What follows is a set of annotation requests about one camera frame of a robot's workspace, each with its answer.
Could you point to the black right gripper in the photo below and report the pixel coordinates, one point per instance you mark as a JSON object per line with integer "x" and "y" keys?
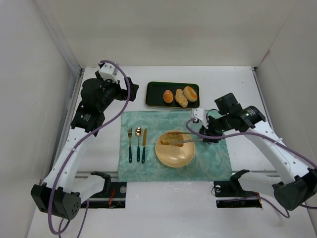
{"x": 211, "y": 131}

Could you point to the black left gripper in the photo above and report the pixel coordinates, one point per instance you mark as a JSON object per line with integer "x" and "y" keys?
{"x": 130, "y": 89}

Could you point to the stainless steel tongs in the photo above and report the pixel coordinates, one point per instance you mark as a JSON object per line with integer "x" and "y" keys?
{"x": 183, "y": 141}

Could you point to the sliced brown bread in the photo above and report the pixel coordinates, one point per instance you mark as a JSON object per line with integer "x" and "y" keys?
{"x": 172, "y": 138}

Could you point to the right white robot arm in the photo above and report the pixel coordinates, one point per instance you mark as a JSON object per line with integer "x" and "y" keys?
{"x": 297, "y": 177}

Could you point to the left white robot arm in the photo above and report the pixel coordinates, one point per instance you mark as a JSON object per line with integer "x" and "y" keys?
{"x": 58, "y": 195}

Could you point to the long yellow filled bread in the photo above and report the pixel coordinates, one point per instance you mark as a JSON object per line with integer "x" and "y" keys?
{"x": 180, "y": 98}

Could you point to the round orange sugared bun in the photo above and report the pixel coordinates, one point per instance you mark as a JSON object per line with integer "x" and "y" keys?
{"x": 168, "y": 96}

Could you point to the cream yellow plate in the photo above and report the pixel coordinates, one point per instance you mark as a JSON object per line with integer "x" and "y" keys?
{"x": 173, "y": 155}

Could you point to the dark green gold-rimmed tray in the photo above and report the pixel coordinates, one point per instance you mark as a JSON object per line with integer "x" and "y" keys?
{"x": 155, "y": 91}

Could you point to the teal patterned placemat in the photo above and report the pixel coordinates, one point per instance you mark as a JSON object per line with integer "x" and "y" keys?
{"x": 211, "y": 162}

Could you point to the white orange-topped oval bun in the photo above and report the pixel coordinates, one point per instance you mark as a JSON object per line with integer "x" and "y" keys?
{"x": 190, "y": 94}

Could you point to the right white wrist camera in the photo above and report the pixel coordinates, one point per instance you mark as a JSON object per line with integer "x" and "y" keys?
{"x": 200, "y": 115}

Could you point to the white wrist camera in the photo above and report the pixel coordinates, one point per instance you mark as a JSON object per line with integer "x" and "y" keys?
{"x": 108, "y": 72}
{"x": 200, "y": 115}

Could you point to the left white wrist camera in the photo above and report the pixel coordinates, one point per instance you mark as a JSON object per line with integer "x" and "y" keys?
{"x": 108, "y": 72}

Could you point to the gold fork green handle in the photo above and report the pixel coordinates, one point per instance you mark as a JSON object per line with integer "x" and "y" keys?
{"x": 129, "y": 131}

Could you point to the gold spoon green handle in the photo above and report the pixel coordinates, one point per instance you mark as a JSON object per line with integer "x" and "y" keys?
{"x": 138, "y": 133}

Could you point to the gold knife green handle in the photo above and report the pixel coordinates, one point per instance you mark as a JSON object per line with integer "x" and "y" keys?
{"x": 144, "y": 146}

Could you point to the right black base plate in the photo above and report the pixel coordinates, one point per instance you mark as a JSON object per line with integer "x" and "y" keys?
{"x": 235, "y": 198}

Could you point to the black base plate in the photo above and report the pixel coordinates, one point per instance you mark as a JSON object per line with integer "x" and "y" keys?
{"x": 235, "y": 198}
{"x": 112, "y": 198}

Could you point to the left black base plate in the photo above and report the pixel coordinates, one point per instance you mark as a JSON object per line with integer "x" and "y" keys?
{"x": 112, "y": 198}

